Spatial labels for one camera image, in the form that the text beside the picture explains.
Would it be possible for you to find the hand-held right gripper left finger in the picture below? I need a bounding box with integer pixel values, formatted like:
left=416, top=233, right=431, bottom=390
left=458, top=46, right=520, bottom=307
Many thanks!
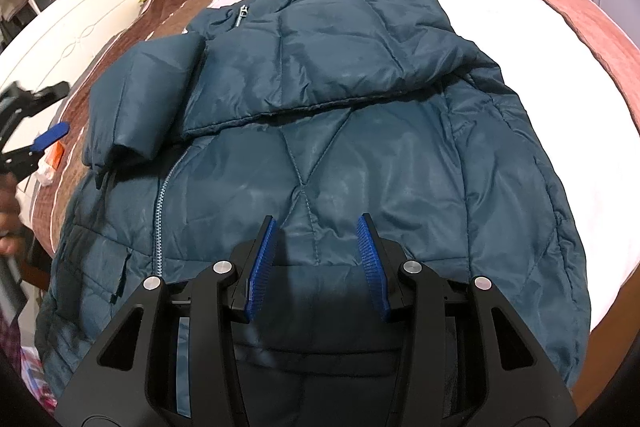
left=54, top=215, right=280, bottom=427

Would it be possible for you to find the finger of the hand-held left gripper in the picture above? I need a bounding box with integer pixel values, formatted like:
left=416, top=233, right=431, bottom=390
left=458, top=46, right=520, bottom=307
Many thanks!
left=0, top=122, right=70, bottom=180
left=0, top=81, right=70, bottom=142

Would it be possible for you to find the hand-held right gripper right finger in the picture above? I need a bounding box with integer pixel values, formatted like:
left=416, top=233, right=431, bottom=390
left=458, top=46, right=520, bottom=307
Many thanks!
left=356, top=213, right=577, bottom=427

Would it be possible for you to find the teal puffer jacket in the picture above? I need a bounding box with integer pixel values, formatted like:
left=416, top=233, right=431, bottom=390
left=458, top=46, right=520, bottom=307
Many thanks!
left=34, top=0, right=593, bottom=427

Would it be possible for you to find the person's left hand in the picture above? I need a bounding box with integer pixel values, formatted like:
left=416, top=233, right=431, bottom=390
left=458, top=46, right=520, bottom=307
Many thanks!
left=0, top=174, right=22, bottom=258

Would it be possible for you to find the white bed headboard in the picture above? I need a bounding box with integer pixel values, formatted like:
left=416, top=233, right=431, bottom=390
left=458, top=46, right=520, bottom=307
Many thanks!
left=0, top=0, right=166, bottom=92

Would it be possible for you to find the pink patterned cloth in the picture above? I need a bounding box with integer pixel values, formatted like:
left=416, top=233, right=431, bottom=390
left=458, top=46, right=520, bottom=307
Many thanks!
left=0, top=302, right=57, bottom=410

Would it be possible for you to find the striped patchwork bedspread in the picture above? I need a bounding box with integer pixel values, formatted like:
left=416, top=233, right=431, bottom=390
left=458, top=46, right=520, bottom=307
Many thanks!
left=15, top=0, right=640, bottom=403

